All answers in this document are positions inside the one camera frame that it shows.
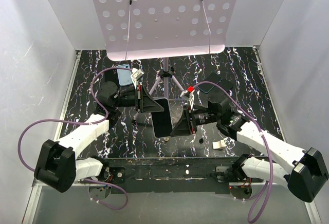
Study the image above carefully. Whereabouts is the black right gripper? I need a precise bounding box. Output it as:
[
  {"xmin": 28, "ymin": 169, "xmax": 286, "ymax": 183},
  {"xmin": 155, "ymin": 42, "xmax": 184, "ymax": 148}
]
[{"xmin": 170, "ymin": 105, "xmax": 220, "ymax": 137}]

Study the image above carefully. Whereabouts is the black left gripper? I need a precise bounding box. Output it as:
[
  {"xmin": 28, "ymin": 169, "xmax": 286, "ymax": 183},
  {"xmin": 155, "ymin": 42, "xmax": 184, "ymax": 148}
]
[{"xmin": 113, "ymin": 85, "xmax": 165, "ymax": 113}]

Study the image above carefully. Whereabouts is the black device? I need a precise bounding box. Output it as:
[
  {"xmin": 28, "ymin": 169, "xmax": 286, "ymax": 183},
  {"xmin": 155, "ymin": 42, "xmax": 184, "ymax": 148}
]
[{"xmin": 151, "ymin": 98, "xmax": 173, "ymax": 138}]

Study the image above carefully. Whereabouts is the light blue phone case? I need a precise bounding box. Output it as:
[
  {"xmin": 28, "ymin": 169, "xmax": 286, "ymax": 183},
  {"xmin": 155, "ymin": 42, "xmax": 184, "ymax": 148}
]
[{"xmin": 117, "ymin": 64, "xmax": 133, "ymax": 86}]

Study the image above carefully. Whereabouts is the black smartphone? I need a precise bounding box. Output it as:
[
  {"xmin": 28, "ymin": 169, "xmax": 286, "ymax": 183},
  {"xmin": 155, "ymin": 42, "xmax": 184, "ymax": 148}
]
[{"xmin": 198, "ymin": 72, "xmax": 222, "ymax": 94}]

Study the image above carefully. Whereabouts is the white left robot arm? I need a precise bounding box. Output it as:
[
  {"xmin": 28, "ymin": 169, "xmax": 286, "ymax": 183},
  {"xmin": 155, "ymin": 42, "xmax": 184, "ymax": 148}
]
[{"xmin": 34, "ymin": 81, "xmax": 164, "ymax": 193}]

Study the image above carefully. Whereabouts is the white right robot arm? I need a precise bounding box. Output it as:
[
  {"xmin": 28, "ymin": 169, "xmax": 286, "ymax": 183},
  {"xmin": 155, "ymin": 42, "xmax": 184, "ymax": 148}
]
[{"xmin": 170, "ymin": 87, "xmax": 328, "ymax": 202}]

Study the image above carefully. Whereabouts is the black phone beside blue case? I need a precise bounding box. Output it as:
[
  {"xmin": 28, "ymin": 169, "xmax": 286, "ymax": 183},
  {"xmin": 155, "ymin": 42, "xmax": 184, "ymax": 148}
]
[{"xmin": 104, "ymin": 69, "xmax": 119, "ymax": 84}]

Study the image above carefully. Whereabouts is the black phone case on table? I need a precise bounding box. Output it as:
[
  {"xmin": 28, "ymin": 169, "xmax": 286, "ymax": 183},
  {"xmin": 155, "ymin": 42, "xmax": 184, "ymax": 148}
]
[{"xmin": 217, "ymin": 79, "xmax": 233, "ymax": 92}]

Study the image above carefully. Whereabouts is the small white beige block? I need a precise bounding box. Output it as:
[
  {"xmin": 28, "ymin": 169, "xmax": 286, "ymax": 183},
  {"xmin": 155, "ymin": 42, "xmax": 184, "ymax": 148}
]
[{"xmin": 212, "ymin": 140, "xmax": 227, "ymax": 150}]

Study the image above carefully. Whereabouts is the white perforated music stand desk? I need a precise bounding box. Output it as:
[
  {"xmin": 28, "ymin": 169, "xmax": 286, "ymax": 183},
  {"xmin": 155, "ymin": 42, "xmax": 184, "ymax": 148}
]
[{"xmin": 93, "ymin": 0, "xmax": 236, "ymax": 61}]

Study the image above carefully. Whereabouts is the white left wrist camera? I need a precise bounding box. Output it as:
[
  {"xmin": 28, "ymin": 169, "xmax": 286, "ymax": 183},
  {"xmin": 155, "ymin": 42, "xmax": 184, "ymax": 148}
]
[{"xmin": 131, "ymin": 68, "xmax": 144, "ymax": 87}]

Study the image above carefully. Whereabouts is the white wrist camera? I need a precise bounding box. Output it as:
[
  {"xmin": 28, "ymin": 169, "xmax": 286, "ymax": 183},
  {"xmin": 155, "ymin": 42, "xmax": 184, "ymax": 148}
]
[
  {"xmin": 131, "ymin": 68, "xmax": 144, "ymax": 87},
  {"xmin": 180, "ymin": 86, "xmax": 195, "ymax": 109}
]

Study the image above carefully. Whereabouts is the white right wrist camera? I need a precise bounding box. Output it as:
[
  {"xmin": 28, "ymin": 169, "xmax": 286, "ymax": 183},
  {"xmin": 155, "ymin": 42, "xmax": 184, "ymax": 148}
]
[{"xmin": 180, "ymin": 86, "xmax": 195, "ymax": 109}]

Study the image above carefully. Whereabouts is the black metal base plate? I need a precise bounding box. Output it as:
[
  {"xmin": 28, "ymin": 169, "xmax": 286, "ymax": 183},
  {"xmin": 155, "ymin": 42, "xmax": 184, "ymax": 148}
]
[{"xmin": 102, "ymin": 157, "xmax": 264, "ymax": 195}]

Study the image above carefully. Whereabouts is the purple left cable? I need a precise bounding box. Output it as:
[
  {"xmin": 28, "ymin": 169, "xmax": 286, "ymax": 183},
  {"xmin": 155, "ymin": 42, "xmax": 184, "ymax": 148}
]
[{"xmin": 17, "ymin": 67, "xmax": 134, "ymax": 211}]

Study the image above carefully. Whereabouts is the purple cable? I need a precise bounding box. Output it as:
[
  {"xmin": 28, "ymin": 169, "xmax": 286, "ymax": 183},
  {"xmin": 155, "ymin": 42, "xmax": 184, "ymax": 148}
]
[
  {"xmin": 194, "ymin": 81, "xmax": 275, "ymax": 223},
  {"xmin": 17, "ymin": 67, "xmax": 134, "ymax": 211}
]

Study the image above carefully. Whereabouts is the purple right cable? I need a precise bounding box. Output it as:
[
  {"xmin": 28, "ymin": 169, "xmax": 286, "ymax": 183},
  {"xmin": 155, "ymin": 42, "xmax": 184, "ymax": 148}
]
[{"xmin": 194, "ymin": 81, "xmax": 275, "ymax": 223}]

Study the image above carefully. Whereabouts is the aluminium frame rail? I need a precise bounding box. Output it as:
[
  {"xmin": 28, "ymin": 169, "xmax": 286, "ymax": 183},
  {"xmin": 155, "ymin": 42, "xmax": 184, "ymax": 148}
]
[{"xmin": 22, "ymin": 50, "xmax": 82, "ymax": 223}]

